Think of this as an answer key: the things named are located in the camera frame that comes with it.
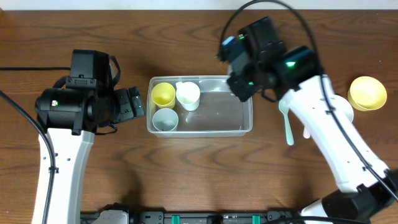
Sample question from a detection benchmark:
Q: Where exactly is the yellow plastic cup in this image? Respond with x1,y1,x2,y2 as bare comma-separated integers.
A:
151,82,176,109

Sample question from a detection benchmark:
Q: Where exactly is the clear plastic container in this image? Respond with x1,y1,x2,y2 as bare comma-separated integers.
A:
147,75,253,138

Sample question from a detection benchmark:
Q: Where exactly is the grey plastic cup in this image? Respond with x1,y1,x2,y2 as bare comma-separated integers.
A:
152,108,179,131

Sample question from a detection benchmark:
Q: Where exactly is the white plastic cup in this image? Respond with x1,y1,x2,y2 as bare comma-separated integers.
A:
176,82,200,111

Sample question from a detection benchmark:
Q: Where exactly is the pale pink plastic fork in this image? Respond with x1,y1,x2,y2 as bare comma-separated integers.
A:
303,126,311,139

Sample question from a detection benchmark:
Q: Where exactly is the white plastic bowl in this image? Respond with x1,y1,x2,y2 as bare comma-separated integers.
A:
331,95,354,123

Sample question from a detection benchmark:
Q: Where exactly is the yellow plastic bowl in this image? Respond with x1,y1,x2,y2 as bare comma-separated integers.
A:
348,76,387,111

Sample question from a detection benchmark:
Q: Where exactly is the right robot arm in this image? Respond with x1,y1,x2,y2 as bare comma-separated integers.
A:
218,17,397,223

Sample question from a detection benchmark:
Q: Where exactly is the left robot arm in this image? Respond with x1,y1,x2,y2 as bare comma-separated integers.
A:
32,49,146,223

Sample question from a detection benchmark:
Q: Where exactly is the mint green plastic spoon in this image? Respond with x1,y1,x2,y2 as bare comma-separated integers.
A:
279,100,294,146

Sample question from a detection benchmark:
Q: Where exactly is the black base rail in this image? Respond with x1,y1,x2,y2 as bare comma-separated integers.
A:
80,202,371,224

